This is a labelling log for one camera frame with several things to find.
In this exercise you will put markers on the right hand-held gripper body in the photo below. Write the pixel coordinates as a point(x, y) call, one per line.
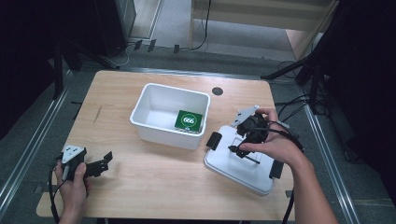
point(252, 127)

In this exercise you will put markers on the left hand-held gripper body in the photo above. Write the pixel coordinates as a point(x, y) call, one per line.
point(72, 157)

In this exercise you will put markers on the green and white carton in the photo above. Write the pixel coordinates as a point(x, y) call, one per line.
point(188, 120)

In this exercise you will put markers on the white plastic storage box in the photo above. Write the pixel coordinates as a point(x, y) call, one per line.
point(162, 115)

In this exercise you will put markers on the person's right hand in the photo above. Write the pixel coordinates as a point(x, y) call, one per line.
point(278, 143)

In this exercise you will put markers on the person's left hand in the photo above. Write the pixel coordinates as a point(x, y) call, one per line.
point(73, 193)

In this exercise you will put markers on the black round table grommet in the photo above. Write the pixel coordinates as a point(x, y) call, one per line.
point(217, 91)

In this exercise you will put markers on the black metal stand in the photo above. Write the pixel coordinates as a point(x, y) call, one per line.
point(58, 71)
point(314, 62)

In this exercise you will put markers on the black cabinet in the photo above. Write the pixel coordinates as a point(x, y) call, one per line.
point(115, 25)

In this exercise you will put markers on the metal floor rail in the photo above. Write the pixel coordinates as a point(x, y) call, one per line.
point(330, 161)
point(34, 146)

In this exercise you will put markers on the light wooden furniture frame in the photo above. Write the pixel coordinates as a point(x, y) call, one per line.
point(258, 17)

